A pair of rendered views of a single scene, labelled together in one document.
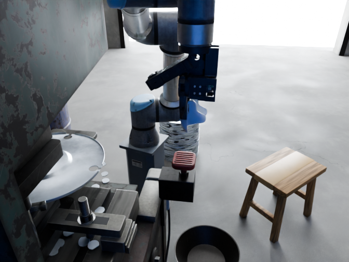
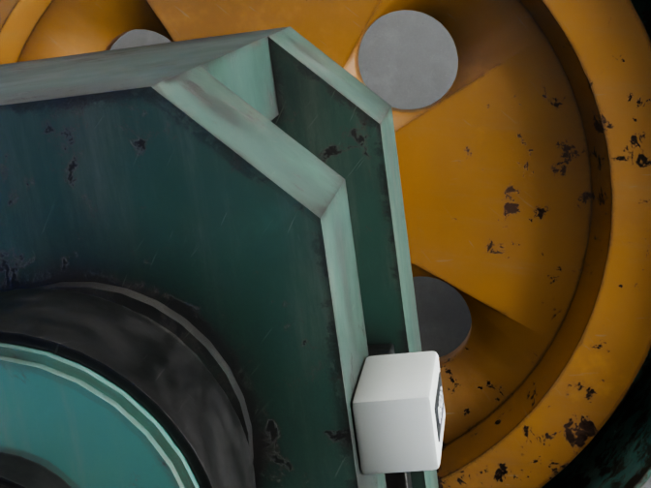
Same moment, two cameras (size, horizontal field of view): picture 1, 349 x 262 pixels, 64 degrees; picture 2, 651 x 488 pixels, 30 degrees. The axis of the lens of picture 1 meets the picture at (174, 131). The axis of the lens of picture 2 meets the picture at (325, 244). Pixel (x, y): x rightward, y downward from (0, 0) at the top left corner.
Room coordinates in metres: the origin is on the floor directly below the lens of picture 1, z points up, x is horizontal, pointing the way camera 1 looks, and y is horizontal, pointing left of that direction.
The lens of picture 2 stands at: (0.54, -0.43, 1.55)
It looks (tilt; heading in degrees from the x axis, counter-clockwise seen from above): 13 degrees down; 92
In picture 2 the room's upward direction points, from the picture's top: 8 degrees counter-clockwise
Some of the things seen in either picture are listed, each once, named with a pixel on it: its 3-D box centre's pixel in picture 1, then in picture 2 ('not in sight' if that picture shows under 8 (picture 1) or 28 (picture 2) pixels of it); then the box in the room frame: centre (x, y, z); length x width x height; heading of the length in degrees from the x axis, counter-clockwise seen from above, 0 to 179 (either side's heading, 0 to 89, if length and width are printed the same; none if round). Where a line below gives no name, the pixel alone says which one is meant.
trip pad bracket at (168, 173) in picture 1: (176, 198); not in sight; (0.61, -0.01, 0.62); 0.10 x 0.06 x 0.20; 82
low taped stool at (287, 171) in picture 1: (280, 192); not in sight; (1.14, -0.56, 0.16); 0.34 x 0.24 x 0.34; 126
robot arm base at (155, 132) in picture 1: (144, 131); not in sight; (1.21, 0.15, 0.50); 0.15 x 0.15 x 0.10
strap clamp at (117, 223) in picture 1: (90, 219); not in sight; (0.40, 0.17, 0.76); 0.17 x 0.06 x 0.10; 82
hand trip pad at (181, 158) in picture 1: (184, 169); not in sight; (0.61, -0.03, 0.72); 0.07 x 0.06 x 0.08; 172
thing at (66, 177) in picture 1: (42, 162); not in sight; (0.55, 0.32, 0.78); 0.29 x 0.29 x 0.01
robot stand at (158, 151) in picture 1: (146, 175); not in sight; (1.21, 0.15, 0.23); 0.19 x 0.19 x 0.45; 65
